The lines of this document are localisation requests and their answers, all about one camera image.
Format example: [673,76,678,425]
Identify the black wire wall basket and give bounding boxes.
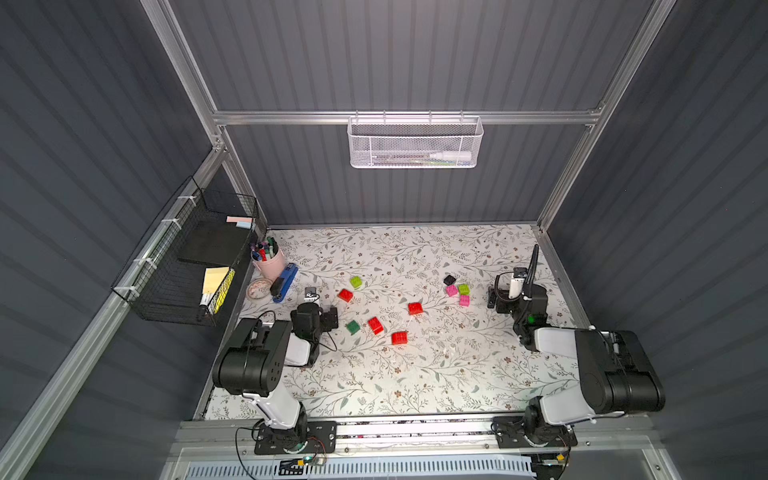
[112,178,261,327]

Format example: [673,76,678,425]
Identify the yellow sticky note pad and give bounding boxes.
[198,267,235,318]

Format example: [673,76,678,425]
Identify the black notebook in basket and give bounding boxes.
[177,221,251,267]

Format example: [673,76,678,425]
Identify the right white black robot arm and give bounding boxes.
[489,267,666,447]

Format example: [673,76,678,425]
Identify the white marker in basket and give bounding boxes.
[425,151,473,164]

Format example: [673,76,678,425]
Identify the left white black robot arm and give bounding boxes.
[211,302,339,455]

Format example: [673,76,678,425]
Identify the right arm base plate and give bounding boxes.
[490,416,578,449]

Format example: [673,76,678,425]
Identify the dark green lego brick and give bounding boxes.
[345,320,360,335]

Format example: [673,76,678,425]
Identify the white wire mesh basket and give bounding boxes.
[347,114,484,169]

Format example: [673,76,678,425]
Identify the red lego brick rounded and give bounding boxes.
[391,331,408,345]

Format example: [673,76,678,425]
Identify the round tape roll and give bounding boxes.
[246,278,272,301]

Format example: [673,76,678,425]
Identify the pink pen cup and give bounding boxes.
[250,236,287,281]

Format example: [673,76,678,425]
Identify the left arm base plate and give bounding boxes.
[251,421,338,455]

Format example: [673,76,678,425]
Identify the red lego brick long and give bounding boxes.
[367,317,384,335]

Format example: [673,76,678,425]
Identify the blue stapler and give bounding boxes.
[270,263,298,303]

